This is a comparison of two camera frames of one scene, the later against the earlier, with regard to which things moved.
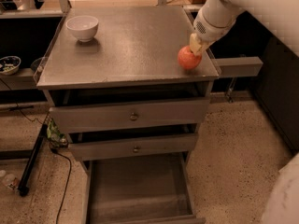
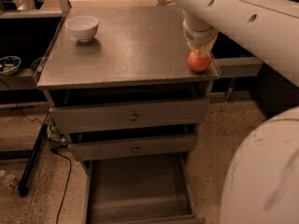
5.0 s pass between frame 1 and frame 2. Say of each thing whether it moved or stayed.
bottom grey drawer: stayed
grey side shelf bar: stayed
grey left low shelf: stayed
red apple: moved
